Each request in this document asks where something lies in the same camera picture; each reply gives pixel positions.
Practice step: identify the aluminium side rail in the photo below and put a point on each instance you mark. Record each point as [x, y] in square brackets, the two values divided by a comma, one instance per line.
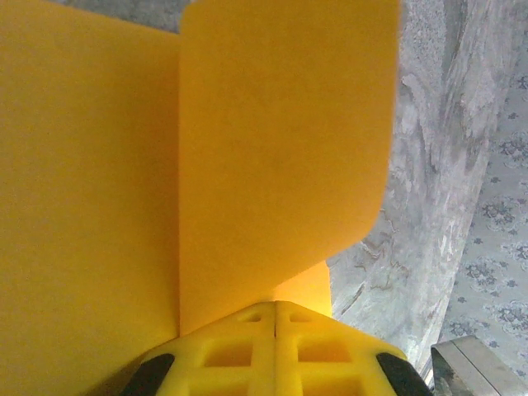
[478, 367]

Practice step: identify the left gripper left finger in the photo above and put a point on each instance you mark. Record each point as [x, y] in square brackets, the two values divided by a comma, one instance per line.
[222, 363]

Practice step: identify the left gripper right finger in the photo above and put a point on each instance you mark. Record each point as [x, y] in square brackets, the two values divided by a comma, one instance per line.
[330, 363]

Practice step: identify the orange-yellow cloth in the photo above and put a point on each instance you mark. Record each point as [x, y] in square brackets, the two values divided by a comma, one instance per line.
[123, 165]

